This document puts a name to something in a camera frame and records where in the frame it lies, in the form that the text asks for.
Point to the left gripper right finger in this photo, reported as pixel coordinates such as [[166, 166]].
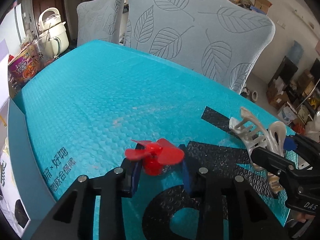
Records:
[[187, 176]]

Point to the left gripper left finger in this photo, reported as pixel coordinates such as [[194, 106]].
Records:
[[136, 168]]

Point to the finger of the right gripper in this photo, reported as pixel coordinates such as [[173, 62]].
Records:
[[272, 162], [290, 143]]

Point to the pearl grey hair claw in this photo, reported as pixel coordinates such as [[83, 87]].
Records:
[[253, 134]]

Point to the red propeller hair clip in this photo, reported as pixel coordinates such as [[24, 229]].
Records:
[[155, 155]]

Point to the lavender open gift box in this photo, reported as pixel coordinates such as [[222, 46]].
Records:
[[20, 175]]

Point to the small black object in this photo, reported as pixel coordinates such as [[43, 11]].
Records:
[[20, 214]]

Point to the cardboard box on cabinet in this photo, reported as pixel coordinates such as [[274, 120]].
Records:
[[262, 5]]

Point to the instant noodle cup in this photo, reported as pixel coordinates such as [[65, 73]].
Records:
[[22, 67]]

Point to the near grey leaf chair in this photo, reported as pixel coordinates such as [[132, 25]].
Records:
[[215, 38]]

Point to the grey leaf chair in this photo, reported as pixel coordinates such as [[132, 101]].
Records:
[[215, 38], [99, 20]]

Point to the far grey leaf chair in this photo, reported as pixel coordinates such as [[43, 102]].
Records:
[[99, 20]]

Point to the white electric kettle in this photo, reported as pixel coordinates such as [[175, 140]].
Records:
[[53, 28]]

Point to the brown door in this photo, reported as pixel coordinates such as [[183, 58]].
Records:
[[41, 5]]

